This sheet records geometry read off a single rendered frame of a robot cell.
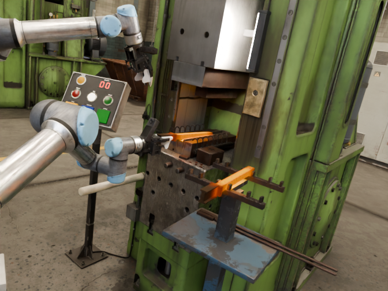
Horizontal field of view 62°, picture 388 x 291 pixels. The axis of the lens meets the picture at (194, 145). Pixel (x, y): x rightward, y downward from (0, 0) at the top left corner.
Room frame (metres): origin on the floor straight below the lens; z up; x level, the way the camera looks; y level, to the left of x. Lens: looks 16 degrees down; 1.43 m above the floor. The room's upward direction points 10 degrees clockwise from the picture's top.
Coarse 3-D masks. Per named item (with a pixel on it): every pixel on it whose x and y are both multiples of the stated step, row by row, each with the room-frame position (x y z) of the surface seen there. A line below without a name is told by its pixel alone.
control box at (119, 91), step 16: (96, 80) 1.83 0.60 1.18; (112, 80) 1.82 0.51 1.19; (64, 96) 1.79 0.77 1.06; (80, 96) 1.78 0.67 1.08; (96, 96) 1.77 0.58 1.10; (112, 96) 1.77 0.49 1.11; (128, 96) 1.84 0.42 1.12; (96, 112) 1.73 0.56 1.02; (112, 112) 1.72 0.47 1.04; (112, 128) 1.68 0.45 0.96
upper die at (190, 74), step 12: (180, 72) 1.62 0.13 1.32; (192, 72) 1.57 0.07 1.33; (204, 72) 1.53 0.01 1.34; (216, 72) 1.60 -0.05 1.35; (228, 72) 1.69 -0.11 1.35; (240, 72) 1.78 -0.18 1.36; (192, 84) 1.56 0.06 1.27; (204, 84) 1.54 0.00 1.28; (216, 84) 1.62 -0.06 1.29; (228, 84) 1.71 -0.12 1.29; (240, 84) 1.80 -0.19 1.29
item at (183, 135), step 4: (192, 132) 1.66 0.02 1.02; (196, 132) 1.69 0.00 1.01; (200, 132) 1.71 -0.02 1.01; (204, 132) 1.73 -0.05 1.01; (208, 132) 1.75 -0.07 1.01; (160, 136) 1.44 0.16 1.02; (172, 136) 1.51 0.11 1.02; (176, 136) 1.51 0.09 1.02; (180, 136) 1.55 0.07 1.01; (184, 136) 1.57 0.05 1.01; (188, 136) 1.60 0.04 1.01; (192, 136) 1.62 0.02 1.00; (196, 136) 1.65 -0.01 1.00; (172, 140) 1.51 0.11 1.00
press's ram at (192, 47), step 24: (192, 0) 1.61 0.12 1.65; (216, 0) 1.53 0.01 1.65; (240, 0) 1.59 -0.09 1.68; (264, 0) 1.76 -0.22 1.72; (192, 24) 1.60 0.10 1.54; (216, 24) 1.52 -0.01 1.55; (240, 24) 1.62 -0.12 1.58; (192, 48) 1.58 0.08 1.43; (216, 48) 1.50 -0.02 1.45; (240, 48) 1.65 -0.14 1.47
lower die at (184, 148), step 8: (200, 136) 1.67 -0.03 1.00; (216, 136) 1.76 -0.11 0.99; (224, 136) 1.79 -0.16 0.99; (232, 136) 1.83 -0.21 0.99; (176, 144) 1.59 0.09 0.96; (184, 144) 1.56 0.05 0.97; (192, 144) 1.53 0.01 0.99; (200, 144) 1.59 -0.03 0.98; (208, 144) 1.65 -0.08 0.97; (184, 152) 1.55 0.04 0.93
